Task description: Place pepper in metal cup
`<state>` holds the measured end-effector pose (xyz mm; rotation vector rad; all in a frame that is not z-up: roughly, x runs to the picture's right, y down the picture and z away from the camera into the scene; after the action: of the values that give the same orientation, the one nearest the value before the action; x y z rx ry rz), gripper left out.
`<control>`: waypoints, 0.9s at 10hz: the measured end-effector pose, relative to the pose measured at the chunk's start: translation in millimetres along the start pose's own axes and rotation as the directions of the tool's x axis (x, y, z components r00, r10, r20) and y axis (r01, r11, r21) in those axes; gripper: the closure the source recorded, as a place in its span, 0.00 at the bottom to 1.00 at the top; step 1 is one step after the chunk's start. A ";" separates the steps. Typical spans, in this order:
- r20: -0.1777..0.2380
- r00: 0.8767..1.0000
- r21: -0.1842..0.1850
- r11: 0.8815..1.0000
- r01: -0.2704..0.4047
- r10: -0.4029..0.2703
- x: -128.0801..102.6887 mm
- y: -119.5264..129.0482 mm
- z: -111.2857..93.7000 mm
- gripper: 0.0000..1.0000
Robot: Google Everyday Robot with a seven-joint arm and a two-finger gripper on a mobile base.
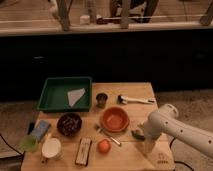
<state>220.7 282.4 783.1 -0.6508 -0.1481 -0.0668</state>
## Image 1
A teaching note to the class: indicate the dark brown bowl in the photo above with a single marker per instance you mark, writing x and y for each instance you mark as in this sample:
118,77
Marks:
69,124

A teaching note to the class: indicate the green pepper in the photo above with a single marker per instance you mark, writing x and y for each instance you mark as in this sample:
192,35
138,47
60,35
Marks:
137,136

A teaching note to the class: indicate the blue sponge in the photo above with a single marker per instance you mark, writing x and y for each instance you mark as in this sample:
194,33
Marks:
40,130

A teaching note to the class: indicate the metal fork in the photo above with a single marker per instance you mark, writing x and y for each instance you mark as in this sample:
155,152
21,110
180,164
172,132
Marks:
101,130

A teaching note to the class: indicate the orange bowl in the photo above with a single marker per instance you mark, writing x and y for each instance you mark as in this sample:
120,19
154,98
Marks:
114,119

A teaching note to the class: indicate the orange fruit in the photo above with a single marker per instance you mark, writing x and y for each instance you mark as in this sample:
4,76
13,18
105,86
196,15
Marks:
103,146

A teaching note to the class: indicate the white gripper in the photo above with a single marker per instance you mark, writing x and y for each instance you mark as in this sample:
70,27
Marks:
151,135

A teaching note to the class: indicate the white cup on shelf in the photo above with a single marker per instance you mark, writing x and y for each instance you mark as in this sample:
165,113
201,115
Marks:
85,20

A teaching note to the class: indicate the small metal cup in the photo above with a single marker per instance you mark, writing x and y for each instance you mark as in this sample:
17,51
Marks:
101,100

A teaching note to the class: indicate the green plastic cup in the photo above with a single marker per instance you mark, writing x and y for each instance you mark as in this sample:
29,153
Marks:
29,144

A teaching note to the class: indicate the white mug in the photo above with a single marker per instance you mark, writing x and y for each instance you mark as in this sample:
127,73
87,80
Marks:
51,149

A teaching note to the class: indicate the wooden block with metal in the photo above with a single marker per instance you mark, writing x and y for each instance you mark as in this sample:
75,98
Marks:
83,152

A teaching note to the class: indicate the green plastic tray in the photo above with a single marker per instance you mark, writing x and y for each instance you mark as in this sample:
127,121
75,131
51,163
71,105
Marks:
54,96

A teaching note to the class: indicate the white handled brush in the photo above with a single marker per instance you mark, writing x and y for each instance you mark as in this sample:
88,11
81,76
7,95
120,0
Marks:
125,100

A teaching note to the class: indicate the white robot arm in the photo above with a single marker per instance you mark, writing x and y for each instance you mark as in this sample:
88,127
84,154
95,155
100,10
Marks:
164,120

